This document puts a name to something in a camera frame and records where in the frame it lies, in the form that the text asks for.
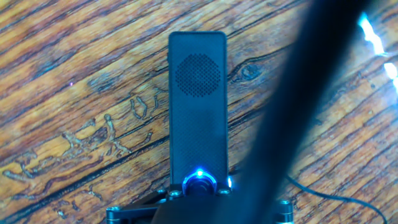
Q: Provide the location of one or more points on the wood grain table mat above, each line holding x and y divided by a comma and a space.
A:
77, 46

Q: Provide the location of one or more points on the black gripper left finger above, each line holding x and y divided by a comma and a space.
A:
133, 214

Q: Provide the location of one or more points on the black speaker bar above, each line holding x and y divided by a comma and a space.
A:
199, 130

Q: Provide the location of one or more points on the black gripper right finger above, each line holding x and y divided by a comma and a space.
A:
284, 213

